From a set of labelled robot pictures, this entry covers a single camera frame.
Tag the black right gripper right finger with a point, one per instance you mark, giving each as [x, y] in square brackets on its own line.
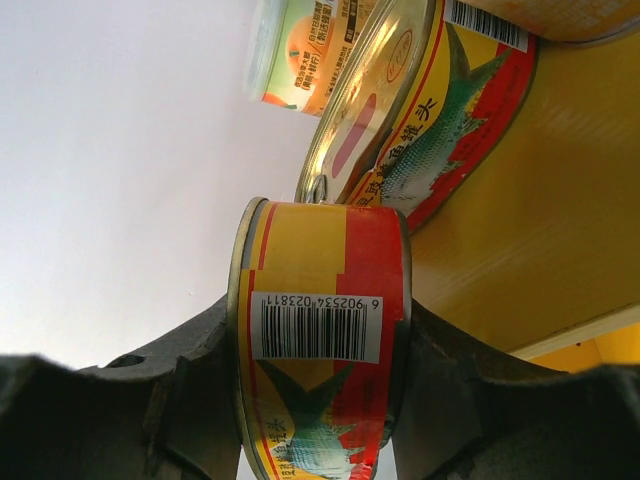
[470, 411]

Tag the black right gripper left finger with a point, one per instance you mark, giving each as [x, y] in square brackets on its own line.
[162, 411]

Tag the oval fish tin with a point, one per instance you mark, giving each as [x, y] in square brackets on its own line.
[429, 90]
[319, 314]

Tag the orange can with white lid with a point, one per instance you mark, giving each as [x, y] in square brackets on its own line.
[299, 49]

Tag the orange label can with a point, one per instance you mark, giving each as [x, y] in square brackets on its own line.
[578, 22]

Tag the yellow wooden shelf cabinet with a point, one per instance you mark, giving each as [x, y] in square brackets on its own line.
[537, 252]

